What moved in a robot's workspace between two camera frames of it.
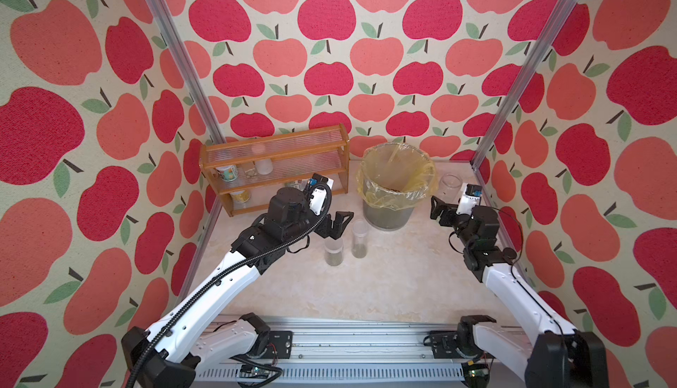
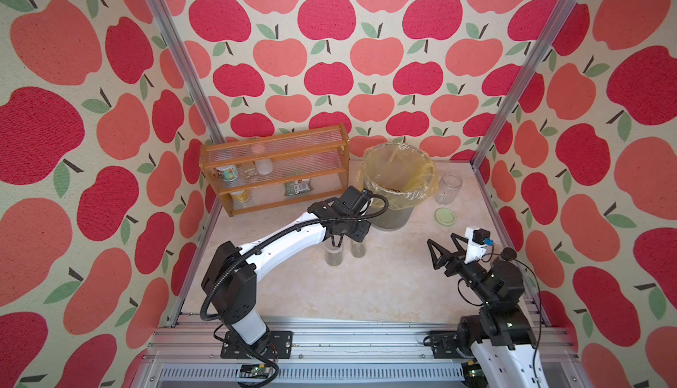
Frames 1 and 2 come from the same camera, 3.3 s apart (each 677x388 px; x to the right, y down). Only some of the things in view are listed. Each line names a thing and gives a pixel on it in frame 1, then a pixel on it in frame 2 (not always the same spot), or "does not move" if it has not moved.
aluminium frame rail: [366, 350] does not move
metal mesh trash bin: [387, 220] does not move
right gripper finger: [437, 205] to [442, 261]
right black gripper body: [452, 220] to [472, 274]
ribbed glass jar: [450, 187] does not move
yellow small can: [241, 196] does not move
